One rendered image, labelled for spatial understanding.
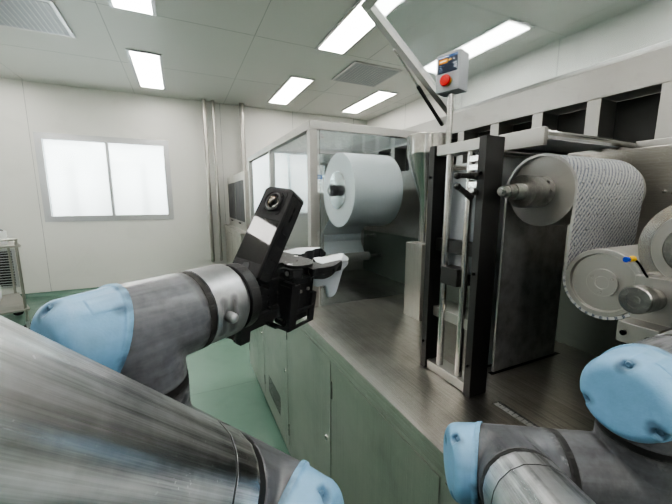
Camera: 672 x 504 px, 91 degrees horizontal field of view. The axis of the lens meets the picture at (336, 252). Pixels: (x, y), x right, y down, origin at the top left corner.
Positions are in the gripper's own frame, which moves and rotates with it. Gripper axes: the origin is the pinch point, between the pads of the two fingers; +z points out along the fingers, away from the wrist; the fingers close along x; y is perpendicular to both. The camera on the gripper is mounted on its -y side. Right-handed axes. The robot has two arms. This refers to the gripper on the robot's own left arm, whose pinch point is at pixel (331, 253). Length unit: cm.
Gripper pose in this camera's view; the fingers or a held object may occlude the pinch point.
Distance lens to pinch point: 51.3
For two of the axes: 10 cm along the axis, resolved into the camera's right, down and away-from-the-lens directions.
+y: -1.2, 9.7, 2.3
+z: 5.2, -1.3, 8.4
